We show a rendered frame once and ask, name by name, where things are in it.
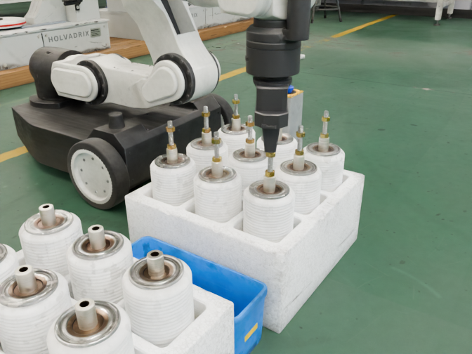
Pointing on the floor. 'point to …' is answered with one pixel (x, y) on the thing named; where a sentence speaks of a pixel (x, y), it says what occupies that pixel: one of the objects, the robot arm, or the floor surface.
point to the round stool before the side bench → (326, 10)
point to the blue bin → (248, 293)
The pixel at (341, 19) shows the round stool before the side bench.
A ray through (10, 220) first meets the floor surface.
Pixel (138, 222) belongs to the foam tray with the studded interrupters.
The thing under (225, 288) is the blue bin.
